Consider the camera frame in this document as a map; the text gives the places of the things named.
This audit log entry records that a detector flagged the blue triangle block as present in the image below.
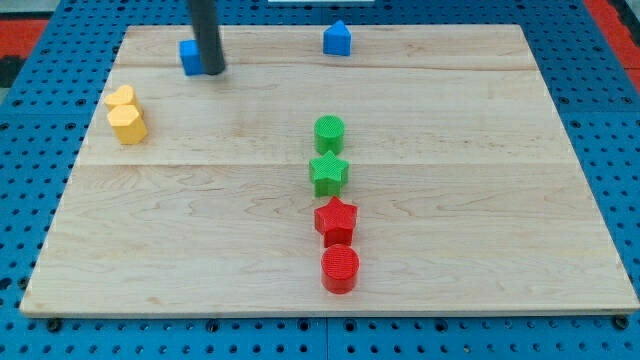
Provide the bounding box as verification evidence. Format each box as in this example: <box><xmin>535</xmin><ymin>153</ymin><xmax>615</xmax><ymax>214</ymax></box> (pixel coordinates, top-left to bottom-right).
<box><xmin>323</xmin><ymin>20</ymin><xmax>352</xmax><ymax>56</ymax></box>

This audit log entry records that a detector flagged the blue cube block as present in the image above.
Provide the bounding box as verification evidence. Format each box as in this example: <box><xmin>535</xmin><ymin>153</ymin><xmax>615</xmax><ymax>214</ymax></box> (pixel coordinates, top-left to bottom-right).
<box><xmin>179</xmin><ymin>39</ymin><xmax>204</xmax><ymax>76</ymax></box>

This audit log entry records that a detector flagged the green star block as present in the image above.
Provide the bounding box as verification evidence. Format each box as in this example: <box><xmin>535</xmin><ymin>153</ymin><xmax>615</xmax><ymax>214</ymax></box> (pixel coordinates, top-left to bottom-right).
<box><xmin>309</xmin><ymin>150</ymin><xmax>350</xmax><ymax>197</ymax></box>

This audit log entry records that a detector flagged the red star block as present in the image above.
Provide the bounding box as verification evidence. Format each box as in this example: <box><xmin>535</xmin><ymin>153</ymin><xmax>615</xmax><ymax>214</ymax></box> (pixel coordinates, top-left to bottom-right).
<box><xmin>314</xmin><ymin>196</ymin><xmax>358</xmax><ymax>248</ymax></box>

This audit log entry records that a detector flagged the green cylinder block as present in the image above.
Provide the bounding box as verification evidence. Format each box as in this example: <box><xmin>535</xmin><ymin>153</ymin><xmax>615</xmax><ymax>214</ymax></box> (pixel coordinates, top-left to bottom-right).
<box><xmin>314</xmin><ymin>115</ymin><xmax>345</xmax><ymax>155</ymax></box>

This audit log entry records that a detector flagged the red cylinder block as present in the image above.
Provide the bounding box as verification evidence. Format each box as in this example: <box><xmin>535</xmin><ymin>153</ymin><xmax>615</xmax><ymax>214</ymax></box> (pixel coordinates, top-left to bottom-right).
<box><xmin>321</xmin><ymin>244</ymin><xmax>360</xmax><ymax>294</ymax></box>

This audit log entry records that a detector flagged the light wooden board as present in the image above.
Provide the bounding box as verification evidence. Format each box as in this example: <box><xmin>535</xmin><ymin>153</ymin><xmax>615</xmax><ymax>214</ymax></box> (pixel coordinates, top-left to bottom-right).
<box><xmin>20</xmin><ymin>25</ymin><xmax>639</xmax><ymax>319</ymax></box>

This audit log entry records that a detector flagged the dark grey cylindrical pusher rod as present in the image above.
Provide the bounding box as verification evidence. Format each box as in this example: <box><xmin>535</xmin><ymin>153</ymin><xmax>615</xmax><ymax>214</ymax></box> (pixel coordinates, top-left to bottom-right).
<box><xmin>187</xmin><ymin>0</ymin><xmax>226</xmax><ymax>75</ymax></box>

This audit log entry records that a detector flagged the yellow hexagon block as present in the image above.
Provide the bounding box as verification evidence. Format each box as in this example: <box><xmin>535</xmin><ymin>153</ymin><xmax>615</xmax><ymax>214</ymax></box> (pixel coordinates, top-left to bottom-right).
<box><xmin>107</xmin><ymin>105</ymin><xmax>148</xmax><ymax>145</ymax></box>

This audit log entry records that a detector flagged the yellow heart block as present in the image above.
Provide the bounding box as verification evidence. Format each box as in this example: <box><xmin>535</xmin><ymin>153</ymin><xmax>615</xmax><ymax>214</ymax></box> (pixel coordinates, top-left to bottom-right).
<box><xmin>104</xmin><ymin>84</ymin><xmax>144</xmax><ymax>115</ymax></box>

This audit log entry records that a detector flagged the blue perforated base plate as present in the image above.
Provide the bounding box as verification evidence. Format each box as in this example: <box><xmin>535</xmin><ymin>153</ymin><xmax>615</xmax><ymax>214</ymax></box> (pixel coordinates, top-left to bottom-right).
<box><xmin>1</xmin><ymin>0</ymin><xmax>639</xmax><ymax>359</ymax></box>

